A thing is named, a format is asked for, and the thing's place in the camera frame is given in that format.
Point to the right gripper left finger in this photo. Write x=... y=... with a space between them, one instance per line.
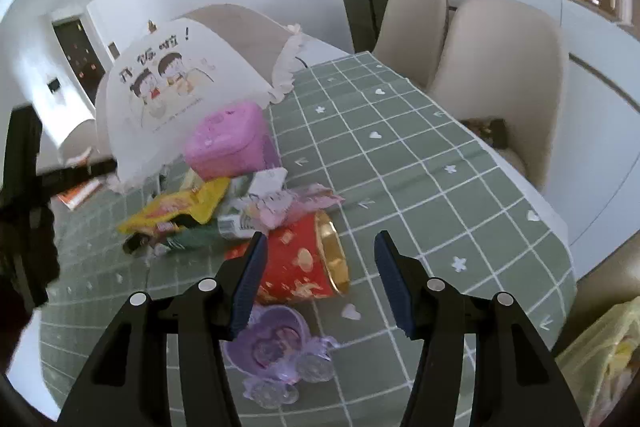
x=249 y=269

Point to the pink candy wrapper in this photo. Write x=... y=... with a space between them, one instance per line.
x=276 y=209

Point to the green white snack bag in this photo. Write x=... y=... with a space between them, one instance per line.
x=229 y=224

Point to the beige chair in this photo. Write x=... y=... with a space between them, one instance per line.
x=411 y=38
x=505 y=59

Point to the yellowish trash bag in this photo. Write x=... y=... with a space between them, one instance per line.
x=602 y=362

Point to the beige chair middle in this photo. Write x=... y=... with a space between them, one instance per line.
x=505 y=59

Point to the red paper cup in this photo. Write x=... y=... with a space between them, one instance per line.
x=306 y=261

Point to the pink plastic box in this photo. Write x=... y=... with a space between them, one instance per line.
x=233 y=141

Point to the beige chair far left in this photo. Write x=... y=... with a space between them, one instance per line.
x=411 y=38

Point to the white electric kettle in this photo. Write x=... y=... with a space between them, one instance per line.
x=623 y=11

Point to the green checkered tablecloth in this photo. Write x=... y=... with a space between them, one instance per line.
x=401 y=164

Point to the yellow snack wrapper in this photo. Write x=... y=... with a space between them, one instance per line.
x=174 y=212

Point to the purple plastic carriage toy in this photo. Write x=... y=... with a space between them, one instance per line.
x=275 y=352

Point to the white cartoon food cover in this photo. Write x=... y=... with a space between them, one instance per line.
x=164 y=84

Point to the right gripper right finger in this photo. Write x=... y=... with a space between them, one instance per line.
x=391 y=267

